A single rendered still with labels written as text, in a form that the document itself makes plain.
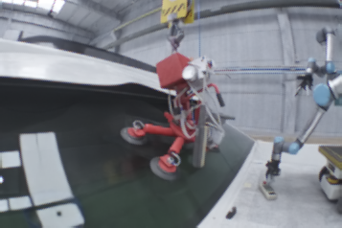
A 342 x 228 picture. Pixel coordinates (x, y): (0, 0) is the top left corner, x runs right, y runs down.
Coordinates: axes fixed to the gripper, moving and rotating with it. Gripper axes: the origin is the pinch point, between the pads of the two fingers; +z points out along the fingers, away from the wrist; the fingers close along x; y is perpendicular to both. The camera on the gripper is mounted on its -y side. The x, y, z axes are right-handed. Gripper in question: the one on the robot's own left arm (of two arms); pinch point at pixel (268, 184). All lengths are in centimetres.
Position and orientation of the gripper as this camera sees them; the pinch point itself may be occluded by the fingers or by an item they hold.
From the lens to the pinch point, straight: 127.3
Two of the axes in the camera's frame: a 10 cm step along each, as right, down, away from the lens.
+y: -1.6, -0.4, -9.9
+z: -0.7, 10.0, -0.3
